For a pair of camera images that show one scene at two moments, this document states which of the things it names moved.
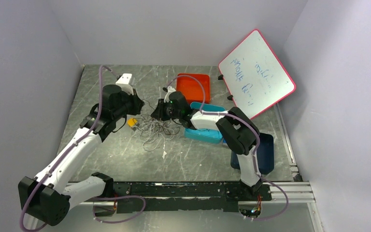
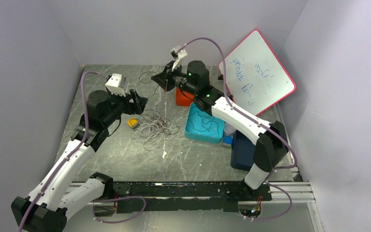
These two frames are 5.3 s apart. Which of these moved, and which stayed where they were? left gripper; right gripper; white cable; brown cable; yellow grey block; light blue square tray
Moved: brown cable; right gripper
Stayed: light blue square tray; yellow grey block; left gripper; white cable
